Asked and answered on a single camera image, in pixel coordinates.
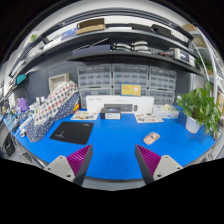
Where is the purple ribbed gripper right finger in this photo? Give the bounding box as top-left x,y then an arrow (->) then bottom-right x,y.
135,145 -> 182,184

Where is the left sticker sheet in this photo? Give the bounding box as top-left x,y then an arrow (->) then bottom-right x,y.
72,111 -> 98,120

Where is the right sticker sheet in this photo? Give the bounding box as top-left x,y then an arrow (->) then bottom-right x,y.
135,114 -> 162,123

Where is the white keyboard box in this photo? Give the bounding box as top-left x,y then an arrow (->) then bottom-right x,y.
86,95 -> 154,114

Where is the pink patterned computer mouse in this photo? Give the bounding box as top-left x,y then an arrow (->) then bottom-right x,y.
143,132 -> 160,145

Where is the yellow card box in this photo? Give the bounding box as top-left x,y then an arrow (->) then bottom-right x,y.
121,84 -> 141,96

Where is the left drawer organizer cabinet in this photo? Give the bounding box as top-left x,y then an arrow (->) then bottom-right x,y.
77,64 -> 112,98

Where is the black lower shelf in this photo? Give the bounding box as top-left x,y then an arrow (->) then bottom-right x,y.
66,51 -> 202,76

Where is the grey device on shelf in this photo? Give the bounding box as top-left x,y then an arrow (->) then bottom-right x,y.
170,48 -> 195,66

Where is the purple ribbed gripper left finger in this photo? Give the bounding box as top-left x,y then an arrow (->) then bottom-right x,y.
45,145 -> 93,186

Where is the right drawer organizer cabinet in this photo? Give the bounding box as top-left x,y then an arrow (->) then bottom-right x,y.
148,67 -> 177,105

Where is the drawer organizer cabinet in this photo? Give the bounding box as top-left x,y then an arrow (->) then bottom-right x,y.
148,67 -> 177,105
112,64 -> 148,95
77,64 -> 112,98

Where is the middle drawer organizer cabinet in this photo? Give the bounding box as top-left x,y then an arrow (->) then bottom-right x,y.
112,64 -> 148,95

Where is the patterned fabric covered object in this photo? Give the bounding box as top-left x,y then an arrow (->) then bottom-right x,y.
26,81 -> 79,142

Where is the purple bag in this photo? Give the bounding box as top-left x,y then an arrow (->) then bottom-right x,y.
16,98 -> 29,113

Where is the blue desk mat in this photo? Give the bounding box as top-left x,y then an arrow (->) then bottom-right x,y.
13,105 -> 218,181

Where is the black mouse pad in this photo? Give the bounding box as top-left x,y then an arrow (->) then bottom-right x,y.
50,121 -> 94,145

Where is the white basket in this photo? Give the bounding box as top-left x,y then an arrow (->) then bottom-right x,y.
49,73 -> 70,91

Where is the cardboard box on shelf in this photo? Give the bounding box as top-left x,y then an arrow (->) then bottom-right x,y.
76,18 -> 105,35

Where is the sticker sheet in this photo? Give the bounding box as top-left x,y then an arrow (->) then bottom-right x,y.
135,114 -> 162,123
72,111 -> 98,120

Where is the clear plastic container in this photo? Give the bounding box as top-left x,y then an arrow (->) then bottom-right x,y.
153,104 -> 179,119

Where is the small black white box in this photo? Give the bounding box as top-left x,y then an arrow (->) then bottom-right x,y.
100,108 -> 121,120

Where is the green potted plant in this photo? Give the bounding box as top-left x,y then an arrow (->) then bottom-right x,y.
177,81 -> 221,138

